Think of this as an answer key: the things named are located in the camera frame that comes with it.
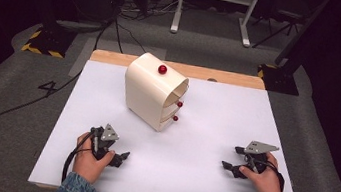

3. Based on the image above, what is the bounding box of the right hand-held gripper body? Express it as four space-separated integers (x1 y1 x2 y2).
230 138 282 184

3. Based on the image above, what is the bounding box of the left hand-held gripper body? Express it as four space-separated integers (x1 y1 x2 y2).
86 120 122 164

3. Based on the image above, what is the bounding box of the person's left hand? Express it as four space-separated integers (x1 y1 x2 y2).
70 129 118 189

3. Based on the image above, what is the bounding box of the person's right hand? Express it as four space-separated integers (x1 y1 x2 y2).
235 147 292 192

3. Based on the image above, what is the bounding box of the white table mat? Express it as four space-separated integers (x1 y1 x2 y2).
27 53 316 192

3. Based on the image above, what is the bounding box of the cream mini drawer cabinet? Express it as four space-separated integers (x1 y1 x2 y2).
117 49 194 136

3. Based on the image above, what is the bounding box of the striped black stand base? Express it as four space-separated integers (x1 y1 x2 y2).
254 62 303 97
19 22 79 61

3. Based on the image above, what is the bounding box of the wooden table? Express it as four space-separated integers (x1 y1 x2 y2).
88 48 269 91

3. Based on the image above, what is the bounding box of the black tripod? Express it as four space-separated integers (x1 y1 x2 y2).
251 0 308 56

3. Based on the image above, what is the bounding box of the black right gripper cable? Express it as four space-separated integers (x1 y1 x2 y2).
261 160 288 192

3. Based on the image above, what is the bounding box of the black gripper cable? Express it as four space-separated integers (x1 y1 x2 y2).
261 160 288 192
60 125 98 188

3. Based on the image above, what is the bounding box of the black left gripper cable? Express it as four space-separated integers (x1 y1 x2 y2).
60 125 98 188

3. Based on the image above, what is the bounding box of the long black floor cable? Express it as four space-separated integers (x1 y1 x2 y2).
0 60 83 166

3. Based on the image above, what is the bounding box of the bundle of floor cables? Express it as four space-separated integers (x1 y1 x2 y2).
92 0 186 63

